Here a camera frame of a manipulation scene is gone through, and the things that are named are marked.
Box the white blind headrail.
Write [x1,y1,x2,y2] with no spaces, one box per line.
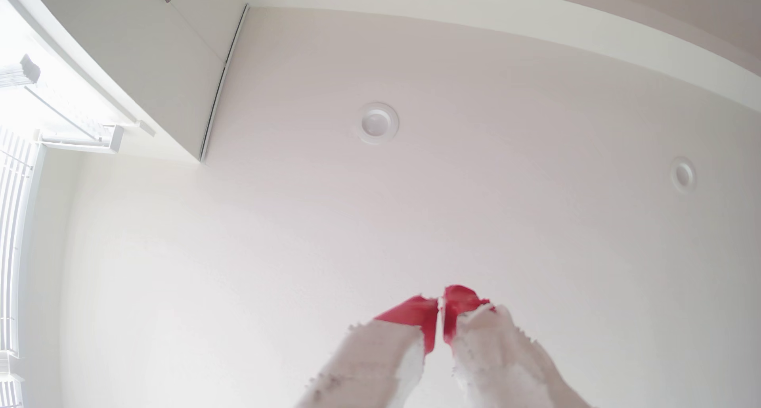
[36,123,126,154]

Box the white window blind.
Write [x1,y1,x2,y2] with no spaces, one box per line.
[0,125,42,408]

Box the white sliding door panel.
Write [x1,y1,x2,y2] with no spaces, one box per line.
[24,0,250,162]

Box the round recessed ceiling light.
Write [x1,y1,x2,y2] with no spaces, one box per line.
[357,102,400,145]
[670,156,698,195]

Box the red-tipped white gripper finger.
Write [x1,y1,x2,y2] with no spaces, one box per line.
[443,285,589,408]
[296,295,440,408]

